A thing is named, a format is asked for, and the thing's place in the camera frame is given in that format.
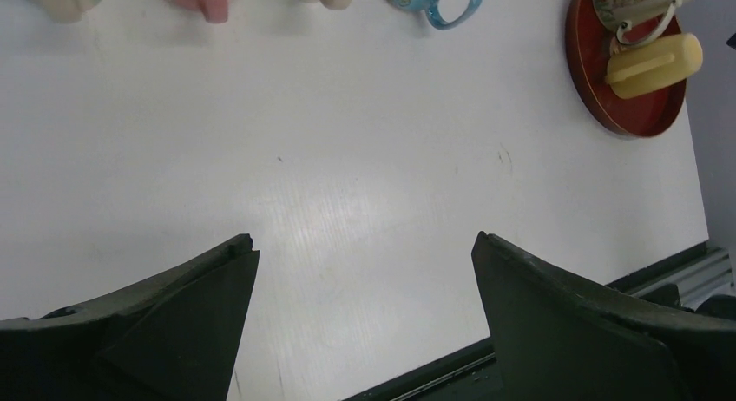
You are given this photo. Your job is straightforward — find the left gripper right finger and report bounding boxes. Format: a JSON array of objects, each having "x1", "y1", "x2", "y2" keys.
[{"x1": 471, "y1": 231, "x2": 736, "y2": 401}]

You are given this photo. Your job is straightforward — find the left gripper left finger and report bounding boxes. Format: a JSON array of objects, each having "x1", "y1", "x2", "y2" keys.
[{"x1": 1, "y1": 234, "x2": 260, "y2": 400}]

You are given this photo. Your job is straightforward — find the yellow mug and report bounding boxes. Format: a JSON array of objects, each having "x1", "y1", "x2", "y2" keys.
[{"x1": 605, "y1": 33, "x2": 704, "y2": 100}]

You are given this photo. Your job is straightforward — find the red round tray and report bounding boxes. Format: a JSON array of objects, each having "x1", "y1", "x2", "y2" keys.
[{"x1": 565, "y1": 0, "x2": 687, "y2": 138}]

